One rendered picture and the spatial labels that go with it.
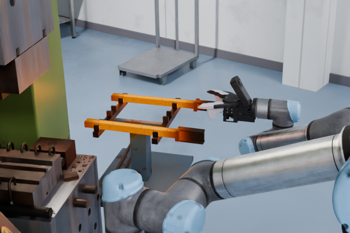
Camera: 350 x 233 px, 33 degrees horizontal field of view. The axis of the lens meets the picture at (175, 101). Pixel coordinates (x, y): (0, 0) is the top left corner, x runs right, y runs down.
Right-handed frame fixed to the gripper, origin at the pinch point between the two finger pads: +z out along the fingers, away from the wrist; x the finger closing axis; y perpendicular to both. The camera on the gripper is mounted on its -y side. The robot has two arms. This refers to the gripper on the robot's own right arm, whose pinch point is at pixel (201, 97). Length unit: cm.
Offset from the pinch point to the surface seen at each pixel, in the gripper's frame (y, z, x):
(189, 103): 2.2, 4.2, -1.4
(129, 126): 2.2, 19.0, -25.1
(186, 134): 2.8, -0.7, -25.0
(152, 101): 2.8, 18.6, -1.4
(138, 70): 89, 111, 243
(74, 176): 7, 27, -53
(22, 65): -34, 31, -69
